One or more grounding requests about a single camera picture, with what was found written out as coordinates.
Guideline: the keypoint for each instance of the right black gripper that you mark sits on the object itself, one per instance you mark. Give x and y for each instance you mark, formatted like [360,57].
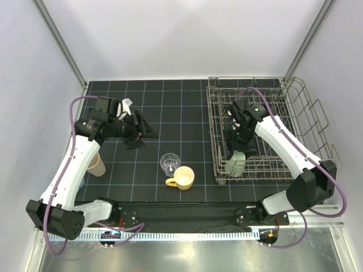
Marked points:
[229,135]

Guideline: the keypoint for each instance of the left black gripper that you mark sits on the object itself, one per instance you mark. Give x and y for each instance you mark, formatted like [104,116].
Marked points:
[138,131]

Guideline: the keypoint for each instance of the pale green cup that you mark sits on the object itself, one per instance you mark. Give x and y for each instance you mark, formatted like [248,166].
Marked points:
[235,166]

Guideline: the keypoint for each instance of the beige paper cup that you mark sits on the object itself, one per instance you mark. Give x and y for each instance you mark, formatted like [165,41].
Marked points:
[96,166]

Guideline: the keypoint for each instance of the light blue mug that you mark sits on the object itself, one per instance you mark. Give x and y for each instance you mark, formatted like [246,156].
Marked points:
[82,183]

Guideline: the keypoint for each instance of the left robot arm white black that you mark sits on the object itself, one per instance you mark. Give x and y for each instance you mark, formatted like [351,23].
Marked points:
[55,211]

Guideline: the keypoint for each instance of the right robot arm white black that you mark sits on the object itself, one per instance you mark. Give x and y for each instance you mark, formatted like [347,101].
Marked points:
[312,177]

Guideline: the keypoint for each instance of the clear glass tumbler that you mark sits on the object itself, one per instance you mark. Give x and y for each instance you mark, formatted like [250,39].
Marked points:
[169,163]

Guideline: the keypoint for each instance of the black grid mat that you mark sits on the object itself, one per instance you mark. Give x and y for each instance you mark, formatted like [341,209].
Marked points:
[177,111]

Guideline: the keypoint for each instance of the yellow mug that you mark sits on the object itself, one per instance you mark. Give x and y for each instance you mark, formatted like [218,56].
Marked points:
[183,178]

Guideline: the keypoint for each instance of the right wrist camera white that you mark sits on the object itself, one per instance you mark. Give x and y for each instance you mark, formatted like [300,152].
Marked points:
[235,123]

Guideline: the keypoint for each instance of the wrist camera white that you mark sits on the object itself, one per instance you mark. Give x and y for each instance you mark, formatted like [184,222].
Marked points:
[235,123]
[123,109]

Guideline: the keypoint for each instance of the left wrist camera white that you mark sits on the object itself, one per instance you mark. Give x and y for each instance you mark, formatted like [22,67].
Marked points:
[123,109]

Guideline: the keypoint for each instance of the grey wire dish rack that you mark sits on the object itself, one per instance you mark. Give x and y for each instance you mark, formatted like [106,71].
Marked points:
[289,98]

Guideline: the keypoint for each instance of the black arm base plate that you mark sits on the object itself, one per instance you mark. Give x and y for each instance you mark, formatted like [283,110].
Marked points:
[198,217]

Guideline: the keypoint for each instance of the white slotted cable duct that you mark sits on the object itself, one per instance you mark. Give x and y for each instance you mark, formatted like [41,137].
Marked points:
[102,235]

